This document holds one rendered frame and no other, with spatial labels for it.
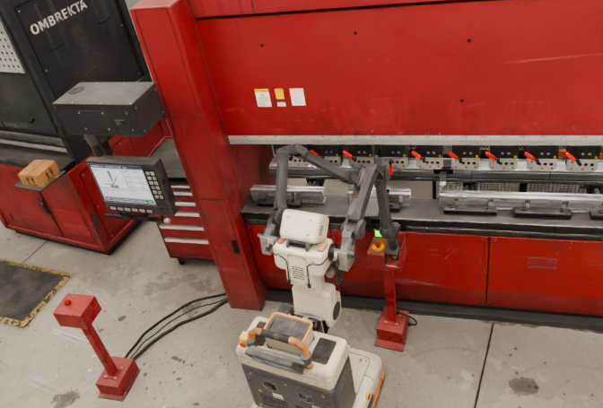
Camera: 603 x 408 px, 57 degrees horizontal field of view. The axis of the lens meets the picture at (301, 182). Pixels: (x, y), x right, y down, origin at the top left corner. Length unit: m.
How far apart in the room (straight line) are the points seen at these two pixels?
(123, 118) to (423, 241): 1.90
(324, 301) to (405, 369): 0.97
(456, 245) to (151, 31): 2.15
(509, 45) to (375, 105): 0.75
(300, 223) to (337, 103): 0.79
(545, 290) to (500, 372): 0.57
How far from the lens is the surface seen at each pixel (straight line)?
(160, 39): 3.08
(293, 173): 3.83
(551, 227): 3.43
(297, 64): 3.08
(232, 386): 3.86
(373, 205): 3.32
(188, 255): 4.61
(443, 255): 3.58
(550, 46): 2.95
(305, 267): 2.77
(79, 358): 4.49
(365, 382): 3.38
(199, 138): 3.30
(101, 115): 3.03
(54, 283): 5.20
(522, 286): 3.75
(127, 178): 3.18
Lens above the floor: 3.08
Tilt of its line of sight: 35 degrees down
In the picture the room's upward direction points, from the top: 11 degrees counter-clockwise
